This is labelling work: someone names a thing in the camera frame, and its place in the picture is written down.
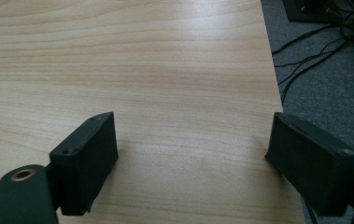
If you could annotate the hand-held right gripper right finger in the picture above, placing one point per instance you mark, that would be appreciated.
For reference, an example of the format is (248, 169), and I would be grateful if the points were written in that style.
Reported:
(313, 168)

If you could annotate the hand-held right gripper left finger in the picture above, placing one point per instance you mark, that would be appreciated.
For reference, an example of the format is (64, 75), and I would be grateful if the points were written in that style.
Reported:
(82, 161)

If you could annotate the dark flat box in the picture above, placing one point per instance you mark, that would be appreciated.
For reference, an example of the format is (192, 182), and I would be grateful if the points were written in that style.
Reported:
(314, 11)

